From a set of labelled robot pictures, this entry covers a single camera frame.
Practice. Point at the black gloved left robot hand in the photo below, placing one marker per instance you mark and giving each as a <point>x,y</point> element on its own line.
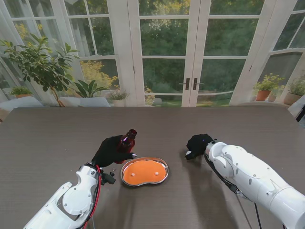
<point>107,153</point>

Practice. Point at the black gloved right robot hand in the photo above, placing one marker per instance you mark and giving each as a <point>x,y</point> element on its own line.
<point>199,144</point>

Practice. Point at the red translucent sample bottle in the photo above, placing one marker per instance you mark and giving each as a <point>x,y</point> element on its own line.
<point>127,143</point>

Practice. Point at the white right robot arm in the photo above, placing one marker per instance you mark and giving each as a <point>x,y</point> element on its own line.
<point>257,174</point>

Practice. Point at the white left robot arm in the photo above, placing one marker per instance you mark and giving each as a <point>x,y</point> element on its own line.
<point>71,199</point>

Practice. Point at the orange tray liner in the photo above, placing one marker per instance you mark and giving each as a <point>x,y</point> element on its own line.
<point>144,171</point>

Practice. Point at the kidney-shaped steel tray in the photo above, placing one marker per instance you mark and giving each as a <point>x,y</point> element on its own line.
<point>166,175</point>

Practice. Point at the white rectangular planter box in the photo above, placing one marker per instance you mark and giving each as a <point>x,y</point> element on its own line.
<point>83,101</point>

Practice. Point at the small flowering plant white pot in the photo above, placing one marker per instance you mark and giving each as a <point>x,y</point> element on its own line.
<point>118,96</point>

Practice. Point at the broad-leaf green plant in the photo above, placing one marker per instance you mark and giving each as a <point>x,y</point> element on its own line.
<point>89,89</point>

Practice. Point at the yellow-green plant in terracotta pot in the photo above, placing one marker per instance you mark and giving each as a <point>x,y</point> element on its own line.
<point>263,94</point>

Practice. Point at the pale grey armchair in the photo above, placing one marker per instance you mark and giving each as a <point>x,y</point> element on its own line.
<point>21,103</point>

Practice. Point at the green plant in beige pot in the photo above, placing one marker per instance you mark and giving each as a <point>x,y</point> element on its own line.
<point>292,98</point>

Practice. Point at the white chair with black edge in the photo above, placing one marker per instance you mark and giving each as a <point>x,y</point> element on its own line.
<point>299,112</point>

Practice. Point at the small bush in orange pot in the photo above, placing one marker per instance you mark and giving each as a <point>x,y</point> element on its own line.
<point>21,91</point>

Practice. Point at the tall leafy potted tree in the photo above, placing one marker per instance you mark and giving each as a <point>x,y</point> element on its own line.
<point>40,64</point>

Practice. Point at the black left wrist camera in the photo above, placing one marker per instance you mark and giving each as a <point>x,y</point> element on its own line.
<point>108,178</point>

